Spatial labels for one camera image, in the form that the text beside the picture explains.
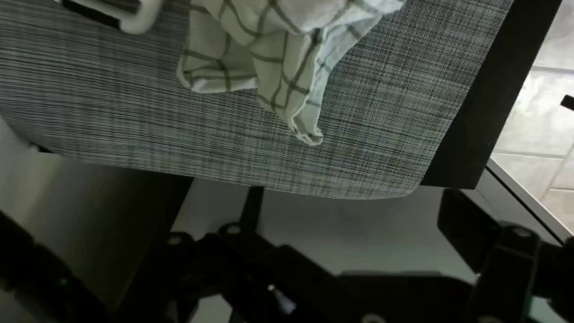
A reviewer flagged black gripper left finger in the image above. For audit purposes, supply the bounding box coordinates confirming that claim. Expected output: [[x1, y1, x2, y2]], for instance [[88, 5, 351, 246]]
[[116, 185, 360, 323]]

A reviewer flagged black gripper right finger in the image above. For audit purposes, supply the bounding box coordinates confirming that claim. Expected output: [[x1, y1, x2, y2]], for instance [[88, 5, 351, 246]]
[[436, 187, 574, 323]]

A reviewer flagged white green checked kitchen towel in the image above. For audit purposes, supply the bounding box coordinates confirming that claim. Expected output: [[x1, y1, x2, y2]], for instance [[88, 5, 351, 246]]
[[174, 0, 409, 149]]

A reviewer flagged grey woven placemat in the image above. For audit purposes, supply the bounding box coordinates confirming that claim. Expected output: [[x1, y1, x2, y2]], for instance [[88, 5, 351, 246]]
[[0, 0, 516, 203]]

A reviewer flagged black table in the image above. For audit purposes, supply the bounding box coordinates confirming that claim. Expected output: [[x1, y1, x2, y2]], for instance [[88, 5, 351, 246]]
[[419, 0, 565, 190]]

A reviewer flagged white stapler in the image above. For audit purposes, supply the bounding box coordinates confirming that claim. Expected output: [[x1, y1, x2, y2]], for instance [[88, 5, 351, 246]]
[[57, 0, 166, 36]]

